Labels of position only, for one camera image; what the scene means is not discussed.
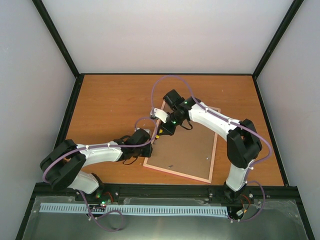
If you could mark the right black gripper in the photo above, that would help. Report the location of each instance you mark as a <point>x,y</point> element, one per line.
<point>166,131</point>

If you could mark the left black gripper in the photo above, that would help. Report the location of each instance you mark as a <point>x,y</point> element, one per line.
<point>148,153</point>

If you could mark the yellow handled screwdriver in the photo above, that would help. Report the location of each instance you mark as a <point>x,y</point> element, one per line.
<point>155,139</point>

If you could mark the pink picture frame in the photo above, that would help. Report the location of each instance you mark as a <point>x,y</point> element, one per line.
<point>187,153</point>

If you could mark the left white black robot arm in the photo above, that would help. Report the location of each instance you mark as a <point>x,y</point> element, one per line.
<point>62,168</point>

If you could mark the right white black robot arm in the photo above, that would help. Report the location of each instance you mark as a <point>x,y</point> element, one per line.
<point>242,143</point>

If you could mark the small green lit circuit board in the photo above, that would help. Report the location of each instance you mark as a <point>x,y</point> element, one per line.
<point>106,202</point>

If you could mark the steel front plate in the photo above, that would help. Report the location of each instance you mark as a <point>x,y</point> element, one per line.
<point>270,220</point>

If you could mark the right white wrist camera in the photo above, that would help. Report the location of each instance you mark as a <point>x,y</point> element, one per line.
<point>158,114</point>

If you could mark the light blue slotted cable duct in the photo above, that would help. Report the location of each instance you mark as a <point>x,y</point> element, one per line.
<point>136,210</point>

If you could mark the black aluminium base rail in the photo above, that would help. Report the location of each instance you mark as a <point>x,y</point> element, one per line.
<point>214,193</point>

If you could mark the right black corner post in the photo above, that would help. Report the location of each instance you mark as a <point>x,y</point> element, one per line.
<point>279,33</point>

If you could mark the black corner post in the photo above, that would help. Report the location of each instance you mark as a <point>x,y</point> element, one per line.
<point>279,33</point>
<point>46,18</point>

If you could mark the left black corner post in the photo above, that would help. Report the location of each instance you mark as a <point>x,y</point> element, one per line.
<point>46,18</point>

